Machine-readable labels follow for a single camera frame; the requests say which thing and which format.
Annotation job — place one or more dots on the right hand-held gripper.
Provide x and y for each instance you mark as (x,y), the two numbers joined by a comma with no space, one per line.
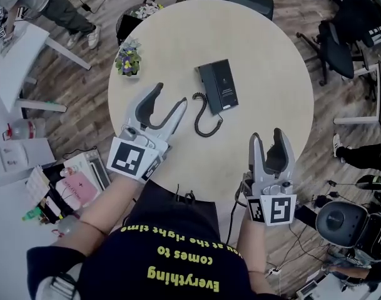
(281,211)

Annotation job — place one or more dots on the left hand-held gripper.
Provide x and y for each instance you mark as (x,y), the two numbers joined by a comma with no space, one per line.
(124,158)

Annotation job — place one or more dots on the black telephone handset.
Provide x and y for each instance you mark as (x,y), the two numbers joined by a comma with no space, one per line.
(210,89)

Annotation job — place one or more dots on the person's left forearm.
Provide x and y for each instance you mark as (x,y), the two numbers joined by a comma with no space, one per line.
(102,208)

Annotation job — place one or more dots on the person's right forearm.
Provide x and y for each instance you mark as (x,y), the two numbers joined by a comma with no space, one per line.
(252,252)

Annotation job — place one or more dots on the purple flower plant white pot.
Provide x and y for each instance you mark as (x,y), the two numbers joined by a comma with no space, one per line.
(127,62)

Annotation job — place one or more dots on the black power adapter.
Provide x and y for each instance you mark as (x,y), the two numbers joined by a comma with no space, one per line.
(331,183)

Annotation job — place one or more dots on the white toaster oven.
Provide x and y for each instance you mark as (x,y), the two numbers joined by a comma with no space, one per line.
(84,161)

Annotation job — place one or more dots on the black rounded device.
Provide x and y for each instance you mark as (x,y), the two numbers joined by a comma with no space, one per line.
(337,220)

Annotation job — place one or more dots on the dark round wicker chair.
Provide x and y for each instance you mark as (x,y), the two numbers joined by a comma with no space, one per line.
(127,25)

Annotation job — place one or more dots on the white-legged desk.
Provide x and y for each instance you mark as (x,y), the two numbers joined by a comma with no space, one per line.
(356,120)

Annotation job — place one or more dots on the black green-trimmed object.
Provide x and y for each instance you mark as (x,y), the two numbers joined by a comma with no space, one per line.
(370,182)

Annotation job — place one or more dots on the white flower bunch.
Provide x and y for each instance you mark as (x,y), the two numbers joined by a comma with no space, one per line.
(146,9)

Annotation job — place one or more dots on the small green object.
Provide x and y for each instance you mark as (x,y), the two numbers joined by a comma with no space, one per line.
(51,104)

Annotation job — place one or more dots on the small red-label bottle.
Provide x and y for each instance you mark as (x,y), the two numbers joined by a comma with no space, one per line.
(67,171)

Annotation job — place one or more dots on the pink paper bag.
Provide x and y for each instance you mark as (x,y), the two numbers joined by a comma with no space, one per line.
(79,189)

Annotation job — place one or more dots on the white power strip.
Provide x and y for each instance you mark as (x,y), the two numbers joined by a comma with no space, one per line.
(274,272)

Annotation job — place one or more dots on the black open bag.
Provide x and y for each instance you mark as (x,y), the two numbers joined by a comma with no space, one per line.
(52,175)

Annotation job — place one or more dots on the white quilted box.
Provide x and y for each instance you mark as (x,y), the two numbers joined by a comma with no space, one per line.
(37,181)

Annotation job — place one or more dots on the pale pink smartphone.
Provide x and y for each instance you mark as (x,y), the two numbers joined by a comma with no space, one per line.
(53,205)

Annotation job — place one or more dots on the large white cardboard box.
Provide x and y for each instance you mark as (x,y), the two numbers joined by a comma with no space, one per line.
(21,155)

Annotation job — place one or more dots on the person's black printed shirt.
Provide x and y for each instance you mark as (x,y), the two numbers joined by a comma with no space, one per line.
(165,261)

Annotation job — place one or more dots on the clear jug red ribbon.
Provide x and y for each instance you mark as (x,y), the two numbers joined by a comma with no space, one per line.
(68,227)

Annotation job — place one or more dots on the white desk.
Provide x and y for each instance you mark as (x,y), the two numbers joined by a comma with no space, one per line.
(18,61)

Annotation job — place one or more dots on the green plastic bottle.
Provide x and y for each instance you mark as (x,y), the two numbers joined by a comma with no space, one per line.
(32,214)

